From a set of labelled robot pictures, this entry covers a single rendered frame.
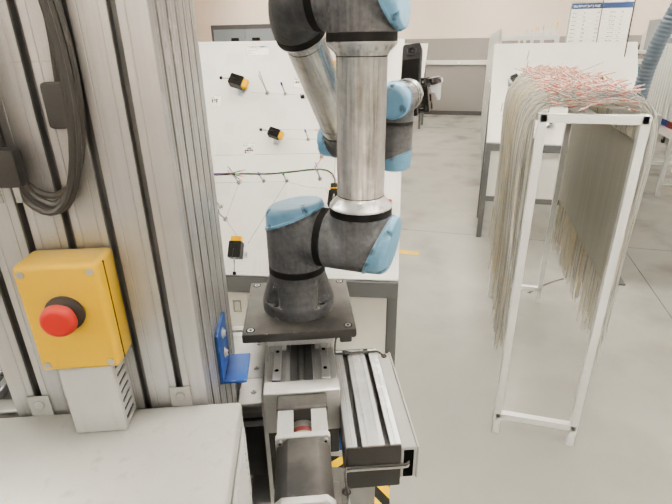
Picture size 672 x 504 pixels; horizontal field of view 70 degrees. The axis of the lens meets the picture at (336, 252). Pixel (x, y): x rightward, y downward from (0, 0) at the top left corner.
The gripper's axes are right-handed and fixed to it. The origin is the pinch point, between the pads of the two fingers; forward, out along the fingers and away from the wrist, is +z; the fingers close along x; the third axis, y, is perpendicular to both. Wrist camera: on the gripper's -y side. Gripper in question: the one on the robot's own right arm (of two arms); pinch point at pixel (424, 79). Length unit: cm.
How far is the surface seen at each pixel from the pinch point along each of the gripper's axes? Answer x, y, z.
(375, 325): -30, 89, 19
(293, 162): -61, 26, 33
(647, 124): 62, 25, 52
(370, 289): -28, 71, 14
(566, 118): 38, 21, 49
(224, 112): -92, 4, 38
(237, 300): -81, 73, 4
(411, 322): -47, 153, 130
